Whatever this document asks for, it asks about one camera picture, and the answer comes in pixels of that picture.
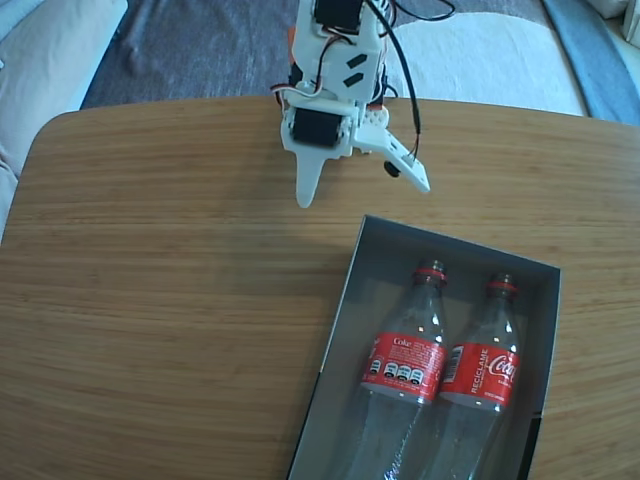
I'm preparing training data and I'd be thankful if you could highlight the clear bottle Coke text label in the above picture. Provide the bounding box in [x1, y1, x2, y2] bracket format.
[344, 258, 450, 480]

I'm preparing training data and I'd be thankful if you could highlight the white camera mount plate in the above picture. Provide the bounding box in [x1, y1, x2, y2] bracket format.
[352, 127, 432, 194]

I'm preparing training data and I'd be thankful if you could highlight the pale blue cushion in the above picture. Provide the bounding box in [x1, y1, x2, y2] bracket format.
[0, 0, 46, 44]

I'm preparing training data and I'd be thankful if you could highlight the grey cardboard box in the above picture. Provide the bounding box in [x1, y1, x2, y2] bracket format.
[285, 213, 564, 480]

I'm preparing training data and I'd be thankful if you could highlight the beige sofa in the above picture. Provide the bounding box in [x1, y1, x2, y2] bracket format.
[0, 0, 129, 246]

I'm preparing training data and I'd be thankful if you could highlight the black camera cable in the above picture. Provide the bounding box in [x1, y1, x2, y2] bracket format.
[364, 0, 456, 164]

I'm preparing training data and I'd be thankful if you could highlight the grey and white rug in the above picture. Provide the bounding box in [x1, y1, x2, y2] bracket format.
[79, 0, 640, 126]

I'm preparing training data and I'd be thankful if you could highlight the clear bottle Coca-Cola logo label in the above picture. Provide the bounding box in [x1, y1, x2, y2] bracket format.
[429, 272, 524, 480]

